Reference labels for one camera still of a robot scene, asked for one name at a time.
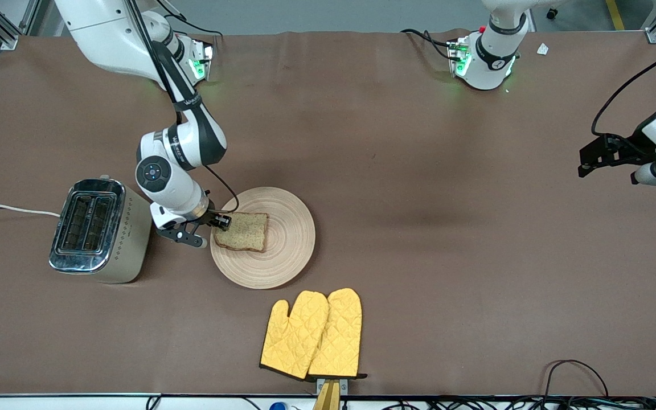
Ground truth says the small metal bracket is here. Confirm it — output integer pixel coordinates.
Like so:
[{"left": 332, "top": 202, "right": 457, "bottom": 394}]
[{"left": 316, "top": 377, "right": 349, "bottom": 395}]

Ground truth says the black looped cable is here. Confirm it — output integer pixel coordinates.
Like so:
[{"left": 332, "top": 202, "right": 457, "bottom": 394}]
[{"left": 542, "top": 359, "right": 610, "bottom": 399}]

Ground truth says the chrome and beige toaster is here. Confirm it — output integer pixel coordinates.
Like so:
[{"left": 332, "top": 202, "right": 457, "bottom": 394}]
[{"left": 49, "top": 174, "right": 154, "bottom": 284}]

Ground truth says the black arm base cable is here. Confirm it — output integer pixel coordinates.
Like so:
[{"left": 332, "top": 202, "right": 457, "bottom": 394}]
[
  {"left": 157, "top": 0, "right": 223, "bottom": 38},
  {"left": 401, "top": 28, "right": 454, "bottom": 60}
]

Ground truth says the wooden clamp piece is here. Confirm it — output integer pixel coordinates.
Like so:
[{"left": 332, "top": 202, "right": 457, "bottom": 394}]
[{"left": 312, "top": 380, "right": 341, "bottom": 410}]

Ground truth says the black cable bundle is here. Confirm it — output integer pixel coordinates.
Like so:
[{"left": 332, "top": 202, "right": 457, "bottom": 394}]
[{"left": 382, "top": 396, "right": 656, "bottom": 410}]

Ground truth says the yellow quilted oven mitt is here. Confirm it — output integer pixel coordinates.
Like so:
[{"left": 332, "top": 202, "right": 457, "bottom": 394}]
[
  {"left": 307, "top": 288, "right": 368, "bottom": 380},
  {"left": 260, "top": 290, "right": 330, "bottom": 381}
]

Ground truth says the metal arm base connector block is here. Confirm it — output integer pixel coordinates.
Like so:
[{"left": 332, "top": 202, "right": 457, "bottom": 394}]
[
  {"left": 188, "top": 40, "right": 215, "bottom": 81},
  {"left": 448, "top": 37, "right": 471, "bottom": 77}
]

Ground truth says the white toaster power cord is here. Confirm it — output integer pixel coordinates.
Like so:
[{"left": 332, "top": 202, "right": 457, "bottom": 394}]
[{"left": 0, "top": 203, "right": 61, "bottom": 218}]

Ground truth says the round pale wooden plate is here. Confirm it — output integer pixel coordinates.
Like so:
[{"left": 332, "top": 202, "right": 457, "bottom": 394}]
[{"left": 210, "top": 186, "right": 316, "bottom": 290}]

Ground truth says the slice of brown bread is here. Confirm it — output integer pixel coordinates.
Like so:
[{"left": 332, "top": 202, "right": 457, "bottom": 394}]
[{"left": 214, "top": 212, "right": 269, "bottom": 253}]

